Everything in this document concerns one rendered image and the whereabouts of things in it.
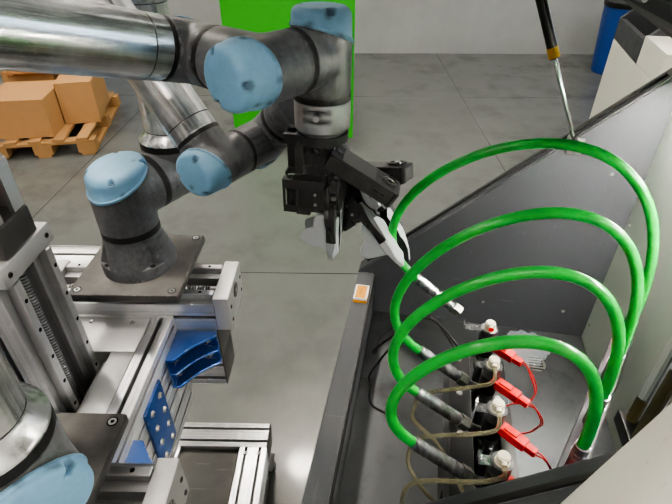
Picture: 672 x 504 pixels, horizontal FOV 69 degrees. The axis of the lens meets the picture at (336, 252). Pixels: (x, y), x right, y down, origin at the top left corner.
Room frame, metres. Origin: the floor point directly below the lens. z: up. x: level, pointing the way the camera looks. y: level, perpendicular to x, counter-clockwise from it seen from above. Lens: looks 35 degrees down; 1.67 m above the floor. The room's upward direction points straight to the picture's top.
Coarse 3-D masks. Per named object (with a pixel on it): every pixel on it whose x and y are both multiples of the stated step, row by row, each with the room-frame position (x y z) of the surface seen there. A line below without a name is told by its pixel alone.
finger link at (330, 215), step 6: (330, 198) 0.61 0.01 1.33; (330, 204) 0.60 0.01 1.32; (330, 210) 0.60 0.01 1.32; (336, 210) 0.61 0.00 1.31; (324, 216) 0.60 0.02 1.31; (330, 216) 0.60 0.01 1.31; (336, 216) 0.61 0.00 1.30; (324, 222) 0.60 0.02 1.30; (330, 222) 0.59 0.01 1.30; (330, 228) 0.60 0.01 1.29; (330, 234) 0.60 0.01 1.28; (330, 240) 0.61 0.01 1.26
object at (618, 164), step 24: (504, 144) 0.61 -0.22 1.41; (528, 144) 0.60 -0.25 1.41; (552, 144) 0.59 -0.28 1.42; (576, 144) 0.59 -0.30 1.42; (456, 168) 0.63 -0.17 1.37; (624, 168) 0.57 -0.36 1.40; (408, 192) 0.65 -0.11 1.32; (648, 192) 0.56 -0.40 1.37; (648, 216) 0.55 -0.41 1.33; (648, 240) 0.55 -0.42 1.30; (648, 264) 0.55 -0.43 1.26; (648, 288) 0.54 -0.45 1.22
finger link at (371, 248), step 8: (376, 216) 0.66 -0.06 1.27; (384, 224) 0.66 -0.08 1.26; (368, 232) 0.66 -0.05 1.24; (384, 232) 0.64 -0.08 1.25; (368, 240) 0.65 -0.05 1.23; (376, 240) 0.65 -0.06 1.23; (392, 240) 0.64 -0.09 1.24; (368, 248) 0.65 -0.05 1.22; (376, 248) 0.64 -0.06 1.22; (384, 248) 0.63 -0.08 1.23; (392, 248) 0.63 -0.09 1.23; (368, 256) 0.65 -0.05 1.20; (376, 256) 0.64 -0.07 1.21; (392, 256) 0.63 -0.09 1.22; (400, 256) 0.63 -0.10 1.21; (400, 264) 0.63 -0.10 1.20
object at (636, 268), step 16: (544, 208) 0.50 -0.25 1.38; (560, 208) 0.50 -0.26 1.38; (480, 224) 0.52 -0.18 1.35; (496, 224) 0.51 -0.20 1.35; (592, 224) 0.49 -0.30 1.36; (608, 224) 0.49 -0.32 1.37; (448, 240) 0.52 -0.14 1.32; (464, 240) 0.51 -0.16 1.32; (624, 240) 0.48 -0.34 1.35; (432, 256) 0.52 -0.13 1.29; (416, 272) 0.52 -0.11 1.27; (640, 272) 0.48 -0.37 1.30; (400, 288) 0.53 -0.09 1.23; (640, 288) 0.47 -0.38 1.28; (640, 304) 0.47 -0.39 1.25; (416, 352) 0.52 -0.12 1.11; (432, 352) 0.53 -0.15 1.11; (624, 352) 0.47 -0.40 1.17; (448, 368) 0.51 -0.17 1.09; (464, 384) 0.50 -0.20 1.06
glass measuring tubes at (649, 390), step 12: (660, 360) 0.51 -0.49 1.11; (660, 372) 0.51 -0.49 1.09; (648, 384) 0.51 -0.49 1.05; (660, 384) 0.49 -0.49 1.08; (636, 396) 0.52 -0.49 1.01; (648, 396) 0.51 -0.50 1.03; (660, 396) 0.47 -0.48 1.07; (636, 408) 0.51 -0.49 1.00; (648, 408) 0.48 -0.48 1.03; (660, 408) 0.47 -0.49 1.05; (624, 420) 0.51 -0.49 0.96; (636, 420) 0.50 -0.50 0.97; (648, 420) 0.47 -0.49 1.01; (624, 432) 0.49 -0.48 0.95; (636, 432) 0.48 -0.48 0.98; (624, 444) 0.48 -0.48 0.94
